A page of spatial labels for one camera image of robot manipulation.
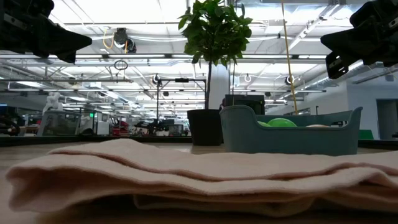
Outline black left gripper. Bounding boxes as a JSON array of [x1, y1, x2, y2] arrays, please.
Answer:
[[0, 0, 93, 65]]

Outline white robot figure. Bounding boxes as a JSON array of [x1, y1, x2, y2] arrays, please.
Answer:
[[42, 91, 65, 114]]

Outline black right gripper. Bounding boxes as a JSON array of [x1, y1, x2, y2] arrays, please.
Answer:
[[320, 0, 398, 80]]

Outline pink folded towel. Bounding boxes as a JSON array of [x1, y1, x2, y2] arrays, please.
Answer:
[[5, 138, 398, 218]]

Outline teal plastic bin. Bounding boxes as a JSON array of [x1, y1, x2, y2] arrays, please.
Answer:
[[219, 105, 364, 156]]

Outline black equipment box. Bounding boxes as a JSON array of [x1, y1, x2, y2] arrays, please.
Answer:
[[224, 94, 266, 116]]

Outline black background rig frame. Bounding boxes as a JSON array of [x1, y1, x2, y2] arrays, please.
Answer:
[[155, 77, 208, 134]]

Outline yellow cable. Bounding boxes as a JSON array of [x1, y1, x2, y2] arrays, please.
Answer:
[[281, 0, 299, 114]]

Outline red machine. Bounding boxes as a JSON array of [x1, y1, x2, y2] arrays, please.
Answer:
[[110, 117, 130, 136]]

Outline clear-sided cart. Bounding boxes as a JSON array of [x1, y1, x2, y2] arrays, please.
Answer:
[[37, 110, 81, 136]]

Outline ceiling cable reel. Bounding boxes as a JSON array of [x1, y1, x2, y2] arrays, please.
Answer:
[[112, 27, 137, 54]]

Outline dark door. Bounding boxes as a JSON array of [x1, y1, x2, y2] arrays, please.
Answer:
[[376, 98, 398, 140]]

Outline green plant in black pot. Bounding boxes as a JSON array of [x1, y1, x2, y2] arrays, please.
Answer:
[[177, 0, 253, 146]]

